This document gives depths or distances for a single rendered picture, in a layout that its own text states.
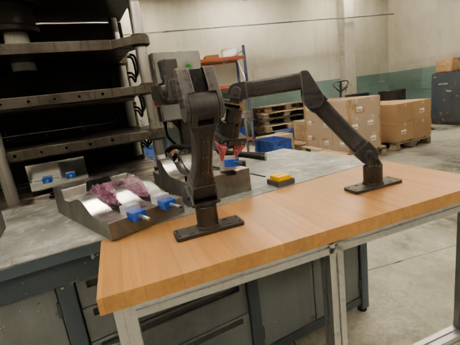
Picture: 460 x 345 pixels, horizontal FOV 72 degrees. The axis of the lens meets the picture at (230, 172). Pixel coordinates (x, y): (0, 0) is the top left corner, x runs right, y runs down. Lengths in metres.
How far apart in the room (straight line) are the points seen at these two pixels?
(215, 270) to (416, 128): 5.52
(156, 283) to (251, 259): 0.22
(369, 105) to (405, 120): 0.84
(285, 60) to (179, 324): 7.90
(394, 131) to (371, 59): 4.60
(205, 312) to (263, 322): 0.30
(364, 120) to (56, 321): 4.68
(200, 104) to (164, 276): 0.39
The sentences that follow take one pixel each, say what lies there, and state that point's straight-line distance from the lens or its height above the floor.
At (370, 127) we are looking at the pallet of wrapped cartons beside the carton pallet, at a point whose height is 0.47.
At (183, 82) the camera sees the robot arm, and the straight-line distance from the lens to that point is 0.74.
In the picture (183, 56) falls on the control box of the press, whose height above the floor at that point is 1.44.
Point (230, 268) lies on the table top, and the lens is 0.77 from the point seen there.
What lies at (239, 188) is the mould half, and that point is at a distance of 1.22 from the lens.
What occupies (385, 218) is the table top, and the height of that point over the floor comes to 0.78.
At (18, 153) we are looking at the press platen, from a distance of 1.87.
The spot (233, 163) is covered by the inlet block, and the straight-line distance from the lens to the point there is 1.15.
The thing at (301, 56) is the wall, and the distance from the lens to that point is 8.92.
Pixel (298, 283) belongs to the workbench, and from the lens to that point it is 1.53.
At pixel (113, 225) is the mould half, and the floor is 0.84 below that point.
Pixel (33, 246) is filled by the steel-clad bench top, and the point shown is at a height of 0.80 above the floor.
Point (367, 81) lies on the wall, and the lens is 9.94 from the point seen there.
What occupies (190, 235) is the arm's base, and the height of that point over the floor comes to 0.81.
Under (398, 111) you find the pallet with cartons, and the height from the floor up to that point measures 0.63.
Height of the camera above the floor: 1.16
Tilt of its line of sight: 13 degrees down
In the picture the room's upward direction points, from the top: 7 degrees counter-clockwise
